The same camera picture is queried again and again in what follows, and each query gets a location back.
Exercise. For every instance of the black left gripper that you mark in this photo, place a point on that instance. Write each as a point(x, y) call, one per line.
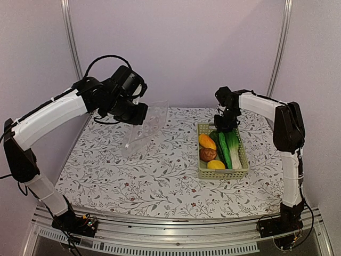
point(138, 118)

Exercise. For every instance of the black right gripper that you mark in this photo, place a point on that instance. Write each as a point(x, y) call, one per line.
point(221, 127)

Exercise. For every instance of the green white toy bok choy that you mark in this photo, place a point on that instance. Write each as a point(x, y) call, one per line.
point(232, 143)

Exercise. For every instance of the green toy cucumber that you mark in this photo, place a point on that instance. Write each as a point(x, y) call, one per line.
point(222, 148)

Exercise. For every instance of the clear pink zip top bag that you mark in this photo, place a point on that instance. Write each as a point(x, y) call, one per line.
point(139, 135)

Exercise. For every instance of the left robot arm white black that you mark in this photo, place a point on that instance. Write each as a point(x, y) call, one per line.
point(118, 96)

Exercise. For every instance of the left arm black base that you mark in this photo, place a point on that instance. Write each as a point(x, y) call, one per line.
point(69, 222)

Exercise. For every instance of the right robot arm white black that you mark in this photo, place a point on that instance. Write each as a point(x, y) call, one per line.
point(288, 134)

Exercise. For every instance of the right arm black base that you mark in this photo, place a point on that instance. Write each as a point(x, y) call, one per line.
point(288, 222)

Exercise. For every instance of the orange yellow toy mango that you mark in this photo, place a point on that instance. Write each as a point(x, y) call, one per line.
point(207, 142)

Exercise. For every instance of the brown toy potato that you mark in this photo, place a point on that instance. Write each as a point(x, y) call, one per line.
point(207, 154)

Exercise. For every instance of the yellow toy lemon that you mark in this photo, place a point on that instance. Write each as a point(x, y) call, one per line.
point(216, 165)

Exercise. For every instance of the beige perforated plastic basket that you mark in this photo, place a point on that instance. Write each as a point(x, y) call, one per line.
point(227, 174)

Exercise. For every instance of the floral patterned table mat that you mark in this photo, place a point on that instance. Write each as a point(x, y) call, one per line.
point(161, 179)

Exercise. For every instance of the right aluminium frame post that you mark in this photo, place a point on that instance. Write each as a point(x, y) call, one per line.
point(287, 10)

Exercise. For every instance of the aluminium frame post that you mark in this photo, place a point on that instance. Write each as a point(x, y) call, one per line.
point(287, 10)
point(65, 7)

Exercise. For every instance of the left aluminium frame post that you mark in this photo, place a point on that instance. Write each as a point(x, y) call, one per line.
point(65, 7)

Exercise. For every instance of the front aluminium rail frame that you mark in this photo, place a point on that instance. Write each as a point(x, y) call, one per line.
point(124, 234)

